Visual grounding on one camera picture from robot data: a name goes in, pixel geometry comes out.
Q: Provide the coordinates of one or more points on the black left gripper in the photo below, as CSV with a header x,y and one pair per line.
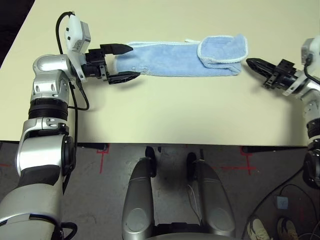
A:
x,y
95,65

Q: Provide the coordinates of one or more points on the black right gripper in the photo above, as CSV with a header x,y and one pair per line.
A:
x,y
285,75

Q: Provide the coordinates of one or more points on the light blue terry towel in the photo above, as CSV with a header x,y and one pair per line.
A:
x,y
162,60

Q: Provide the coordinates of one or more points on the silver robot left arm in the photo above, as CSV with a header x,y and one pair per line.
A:
x,y
47,65

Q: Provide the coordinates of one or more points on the black table foot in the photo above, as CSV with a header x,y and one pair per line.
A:
x,y
92,146

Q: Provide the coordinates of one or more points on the small grey floor box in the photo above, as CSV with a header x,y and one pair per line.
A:
x,y
280,202

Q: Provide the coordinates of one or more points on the grey robot waist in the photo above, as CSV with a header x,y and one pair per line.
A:
x,y
175,236

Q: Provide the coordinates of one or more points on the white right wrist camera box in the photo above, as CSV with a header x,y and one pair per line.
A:
x,y
312,45

